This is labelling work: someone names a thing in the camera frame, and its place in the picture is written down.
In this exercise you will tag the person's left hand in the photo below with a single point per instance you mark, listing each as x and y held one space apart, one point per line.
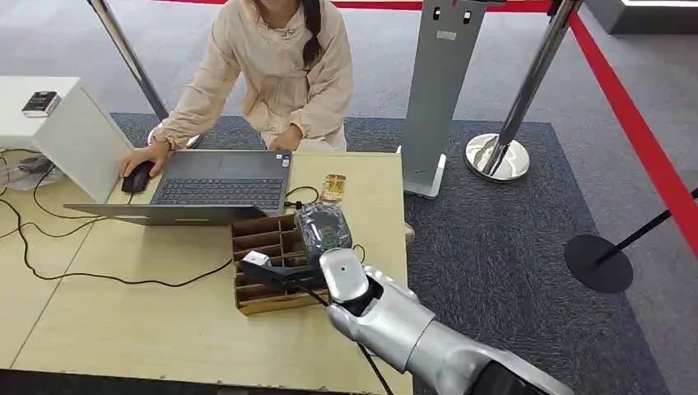
286 140

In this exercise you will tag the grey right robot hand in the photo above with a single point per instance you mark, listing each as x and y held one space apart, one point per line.
324 229

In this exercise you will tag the person's right hand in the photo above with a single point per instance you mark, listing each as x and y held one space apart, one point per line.
144 155

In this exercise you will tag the black computer mouse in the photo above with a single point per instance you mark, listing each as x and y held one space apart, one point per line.
137 179

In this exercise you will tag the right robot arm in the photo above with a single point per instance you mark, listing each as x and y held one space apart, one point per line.
392 327

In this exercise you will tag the wooden card box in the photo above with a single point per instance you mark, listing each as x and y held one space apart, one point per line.
261 240

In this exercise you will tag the person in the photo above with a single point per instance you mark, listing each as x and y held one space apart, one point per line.
272 71

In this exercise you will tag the white cabinet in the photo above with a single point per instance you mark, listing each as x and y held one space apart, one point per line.
71 131

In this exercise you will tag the grey laptop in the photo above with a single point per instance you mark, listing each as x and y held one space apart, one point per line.
218 188

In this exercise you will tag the black power adapter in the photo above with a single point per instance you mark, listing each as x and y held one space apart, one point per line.
35 164

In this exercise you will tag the black keypad device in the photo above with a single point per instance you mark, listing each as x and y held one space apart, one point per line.
41 103

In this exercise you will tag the grey kiosk stand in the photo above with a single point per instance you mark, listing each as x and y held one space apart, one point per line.
442 98

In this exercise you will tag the dark blue rug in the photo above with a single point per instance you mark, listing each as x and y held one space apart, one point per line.
491 261

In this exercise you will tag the black round-base stand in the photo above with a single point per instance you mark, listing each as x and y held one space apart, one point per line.
597 264

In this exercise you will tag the red barrier belt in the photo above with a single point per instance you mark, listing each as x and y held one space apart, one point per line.
638 136

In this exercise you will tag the dark plinth with light strip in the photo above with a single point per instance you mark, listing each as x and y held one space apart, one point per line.
643 16

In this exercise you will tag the chrome stanchion post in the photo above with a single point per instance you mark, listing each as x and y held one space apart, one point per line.
518 92
131 60

